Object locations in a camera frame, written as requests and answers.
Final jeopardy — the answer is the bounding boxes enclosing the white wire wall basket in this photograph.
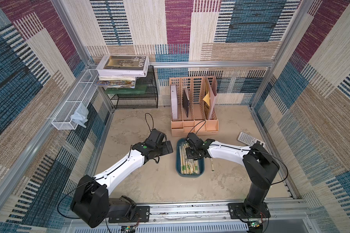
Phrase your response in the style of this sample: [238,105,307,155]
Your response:
[51,69,98,130]

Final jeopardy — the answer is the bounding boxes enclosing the aluminium front rail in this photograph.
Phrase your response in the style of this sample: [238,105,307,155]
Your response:
[64,200,313,225]

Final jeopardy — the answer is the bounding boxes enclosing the white calculator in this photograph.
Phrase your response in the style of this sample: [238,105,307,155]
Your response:
[237,132,265,147]

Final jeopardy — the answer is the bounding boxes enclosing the yellow paper in organizer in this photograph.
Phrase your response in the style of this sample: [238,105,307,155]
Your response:
[203,92,210,106]

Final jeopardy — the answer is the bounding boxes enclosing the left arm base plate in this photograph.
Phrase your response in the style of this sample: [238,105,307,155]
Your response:
[108,205,150,223]

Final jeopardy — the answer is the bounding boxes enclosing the white box in organizer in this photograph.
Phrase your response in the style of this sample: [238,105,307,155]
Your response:
[170,84,178,120]

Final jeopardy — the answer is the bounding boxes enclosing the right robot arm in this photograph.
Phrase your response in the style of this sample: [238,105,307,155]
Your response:
[185,133,280,219]

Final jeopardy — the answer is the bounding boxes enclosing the teal plastic storage box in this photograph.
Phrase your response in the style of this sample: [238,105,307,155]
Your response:
[176,138,205,178]

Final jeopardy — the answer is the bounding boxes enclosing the green folder on shelf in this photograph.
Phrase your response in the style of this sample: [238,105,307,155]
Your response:
[105,86,147,95]

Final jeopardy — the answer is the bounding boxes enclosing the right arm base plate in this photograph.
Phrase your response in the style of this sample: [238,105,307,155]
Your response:
[228,202,271,219]

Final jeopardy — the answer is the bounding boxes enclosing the large white book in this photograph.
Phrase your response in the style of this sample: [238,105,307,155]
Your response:
[96,54,150,77]

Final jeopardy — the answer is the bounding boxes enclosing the black wire mesh shelf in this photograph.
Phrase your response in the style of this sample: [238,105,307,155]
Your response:
[105,66,158,109]

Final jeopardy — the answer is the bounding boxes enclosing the pink desktop file organizer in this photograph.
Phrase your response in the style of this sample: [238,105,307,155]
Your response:
[169,76,219,137]

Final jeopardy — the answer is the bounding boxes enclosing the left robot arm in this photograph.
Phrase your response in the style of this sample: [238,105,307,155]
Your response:
[71,129,173,228]

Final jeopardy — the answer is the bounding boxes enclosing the stack of colourful magazines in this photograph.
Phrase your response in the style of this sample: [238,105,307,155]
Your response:
[93,76,137,88]

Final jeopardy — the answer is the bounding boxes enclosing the black notebook in organizer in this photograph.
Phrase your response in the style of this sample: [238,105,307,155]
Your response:
[182,88,190,117]

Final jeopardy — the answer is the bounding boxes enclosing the crumpled white tissue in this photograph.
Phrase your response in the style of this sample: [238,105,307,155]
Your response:
[71,103,89,128]

